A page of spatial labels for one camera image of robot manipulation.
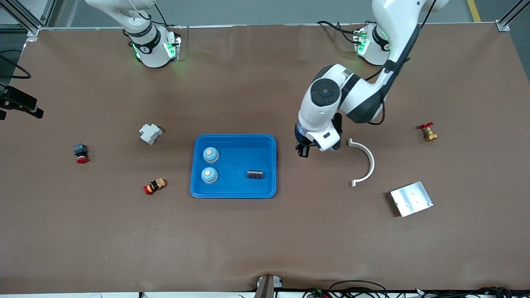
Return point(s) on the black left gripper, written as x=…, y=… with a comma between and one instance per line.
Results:
x=302, y=147

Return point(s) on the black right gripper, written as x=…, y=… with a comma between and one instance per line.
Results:
x=18, y=97

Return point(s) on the black terminal block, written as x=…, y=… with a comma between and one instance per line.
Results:
x=255, y=175

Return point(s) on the blue bell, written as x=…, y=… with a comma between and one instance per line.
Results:
x=209, y=176
x=210, y=155

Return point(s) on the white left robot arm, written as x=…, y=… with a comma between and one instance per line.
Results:
x=321, y=116

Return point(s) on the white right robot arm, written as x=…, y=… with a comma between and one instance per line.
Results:
x=151, y=45

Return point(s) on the blue plastic tray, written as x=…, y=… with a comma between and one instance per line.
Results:
x=240, y=157

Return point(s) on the red pushbutton black body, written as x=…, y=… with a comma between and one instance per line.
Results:
x=81, y=150

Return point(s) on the white circuit breaker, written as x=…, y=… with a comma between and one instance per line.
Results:
x=150, y=133

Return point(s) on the silver metal plate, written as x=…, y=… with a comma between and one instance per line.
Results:
x=412, y=199

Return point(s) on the red emergency stop orange body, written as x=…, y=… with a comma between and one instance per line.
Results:
x=155, y=186

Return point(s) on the white curved plastic bracket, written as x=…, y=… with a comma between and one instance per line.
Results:
x=373, y=163

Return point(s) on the aluminium frame profile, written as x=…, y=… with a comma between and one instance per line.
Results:
x=34, y=30
x=503, y=27

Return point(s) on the grey metal table bracket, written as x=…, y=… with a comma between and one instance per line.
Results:
x=267, y=287

